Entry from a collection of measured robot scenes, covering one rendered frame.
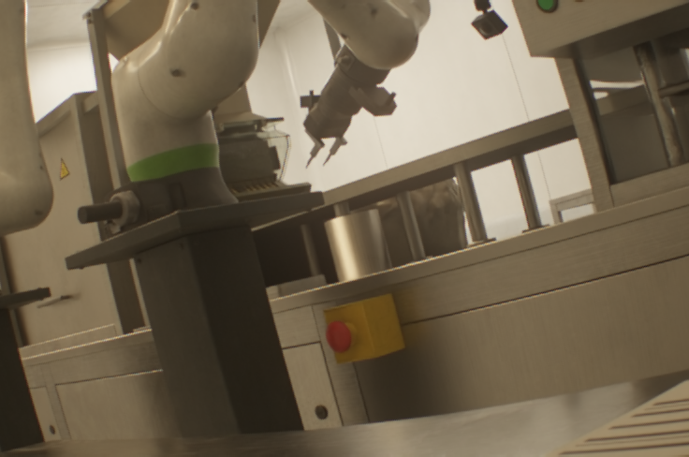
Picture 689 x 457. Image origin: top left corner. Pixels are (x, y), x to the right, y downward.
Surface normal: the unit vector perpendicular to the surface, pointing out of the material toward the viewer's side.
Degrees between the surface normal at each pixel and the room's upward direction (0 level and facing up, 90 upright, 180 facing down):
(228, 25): 82
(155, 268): 90
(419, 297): 90
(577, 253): 90
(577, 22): 90
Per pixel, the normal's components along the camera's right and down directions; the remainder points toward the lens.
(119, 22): -0.53, 0.52
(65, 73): 0.68, -0.21
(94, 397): -0.69, 0.14
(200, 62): 0.01, 0.33
